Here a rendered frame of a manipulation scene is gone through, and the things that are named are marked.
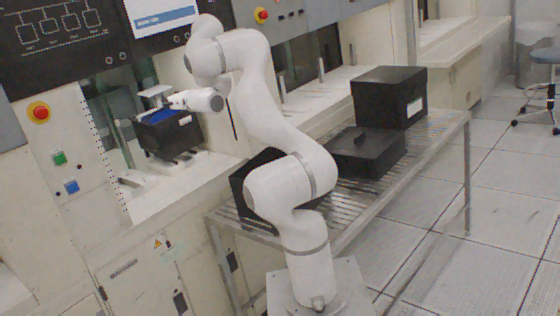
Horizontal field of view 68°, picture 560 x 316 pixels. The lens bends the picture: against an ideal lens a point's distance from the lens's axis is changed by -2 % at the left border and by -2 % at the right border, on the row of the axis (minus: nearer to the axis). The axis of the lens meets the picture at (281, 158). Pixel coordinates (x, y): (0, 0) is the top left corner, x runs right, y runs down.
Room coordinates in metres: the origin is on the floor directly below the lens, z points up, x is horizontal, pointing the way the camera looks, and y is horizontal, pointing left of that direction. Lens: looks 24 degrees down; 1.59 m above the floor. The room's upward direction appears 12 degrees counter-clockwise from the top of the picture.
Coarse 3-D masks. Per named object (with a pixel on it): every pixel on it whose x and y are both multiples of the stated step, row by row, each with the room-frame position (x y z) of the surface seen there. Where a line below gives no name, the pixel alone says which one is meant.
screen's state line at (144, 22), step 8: (184, 8) 1.62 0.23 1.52; (192, 8) 1.65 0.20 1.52; (152, 16) 1.52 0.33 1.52; (160, 16) 1.55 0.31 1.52; (168, 16) 1.57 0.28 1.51; (176, 16) 1.59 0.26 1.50; (184, 16) 1.61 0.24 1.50; (136, 24) 1.48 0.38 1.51; (144, 24) 1.50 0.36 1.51; (152, 24) 1.52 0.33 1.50
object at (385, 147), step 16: (352, 128) 1.80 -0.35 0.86; (368, 128) 1.76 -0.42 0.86; (336, 144) 1.65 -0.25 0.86; (352, 144) 1.62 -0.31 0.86; (368, 144) 1.59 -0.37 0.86; (384, 144) 1.56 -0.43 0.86; (400, 144) 1.61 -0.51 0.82; (336, 160) 1.57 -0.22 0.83; (352, 160) 1.51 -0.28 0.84; (368, 160) 1.46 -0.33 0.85; (384, 160) 1.50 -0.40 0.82; (352, 176) 1.52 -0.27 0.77; (368, 176) 1.47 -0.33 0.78
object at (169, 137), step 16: (144, 96) 1.75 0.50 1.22; (160, 96) 1.79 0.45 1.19; (144, 112) 1.76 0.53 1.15; (192, 112) 1.78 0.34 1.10; (144, 128) 1.72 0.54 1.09; (160, 128) 1.68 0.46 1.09; (176, 128) 1.72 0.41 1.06; (192, 128) 1.77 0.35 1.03; (144, 144) 1.77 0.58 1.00; (160, 144) 1.66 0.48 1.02; (176, 144) 1.71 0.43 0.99; (192, 144) 1.76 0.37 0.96
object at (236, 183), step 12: (264, 156) 1.59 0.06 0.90; (276, 156) 1.60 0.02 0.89; (240, 168) 1.47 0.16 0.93; (252, 168) 1.52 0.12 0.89; (240, 180) 1.37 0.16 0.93; (240, 192) 1.38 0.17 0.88; (240, 204) 1.39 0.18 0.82; (312, 204) 1.33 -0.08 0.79; (240, 216) 1.40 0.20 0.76; (252, 216) 1.36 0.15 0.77
